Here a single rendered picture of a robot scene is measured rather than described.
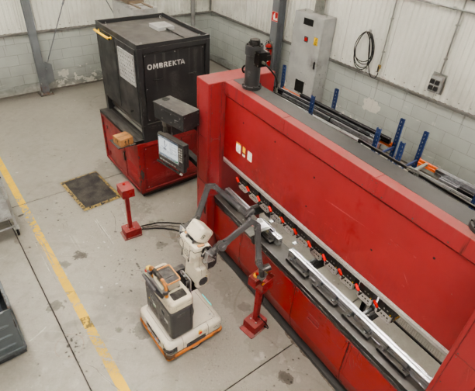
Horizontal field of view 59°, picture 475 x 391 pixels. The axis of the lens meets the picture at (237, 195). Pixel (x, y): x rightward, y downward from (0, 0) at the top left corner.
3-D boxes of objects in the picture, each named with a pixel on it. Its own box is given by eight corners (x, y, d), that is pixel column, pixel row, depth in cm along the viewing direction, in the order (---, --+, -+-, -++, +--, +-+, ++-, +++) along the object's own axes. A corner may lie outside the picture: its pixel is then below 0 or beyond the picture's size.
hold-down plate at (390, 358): (376, 349, 346) (376, 347, 344) (379, 346, 349) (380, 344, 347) (404, 378, 327) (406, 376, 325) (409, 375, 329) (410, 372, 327)
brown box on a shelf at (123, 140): (109, 140, 578) (108, 132, 571) (126, 136, 591) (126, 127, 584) (118, 149, 560) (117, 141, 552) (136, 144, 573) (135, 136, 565)
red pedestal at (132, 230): (119, 232, 572) (112, 182, 523) (136, 226, 584) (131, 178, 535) (125, 240, 559) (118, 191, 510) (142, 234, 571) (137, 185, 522)
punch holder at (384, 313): (373, 311, 340) (379, 298, 331) (380, 306, 344) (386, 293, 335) (388, 324, 331) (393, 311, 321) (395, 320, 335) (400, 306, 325)
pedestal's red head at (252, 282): (247, 284, 424) (248, 271, 413) (258, 275, 433) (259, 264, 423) (261, 295, 413) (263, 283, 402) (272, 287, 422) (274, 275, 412)
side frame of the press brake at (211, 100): (196, 239, 570) (196, 76, 434) (247, 219, 610) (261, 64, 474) (206, 250, 554) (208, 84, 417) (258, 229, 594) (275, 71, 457)
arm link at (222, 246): (251, 213, 391) (254, 216, 382) (259, 224, 395) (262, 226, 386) (214, 243, 387) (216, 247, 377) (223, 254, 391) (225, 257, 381)
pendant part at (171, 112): (156, 165, 512) (151, 100, 462) (171, 157, 527) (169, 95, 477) (184, 182, 486) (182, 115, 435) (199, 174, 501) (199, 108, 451)
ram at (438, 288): (223, 160, 484) (225, 95, 437) (228, 158, 488) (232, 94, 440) (452, 361, 288) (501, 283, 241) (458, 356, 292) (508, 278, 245)
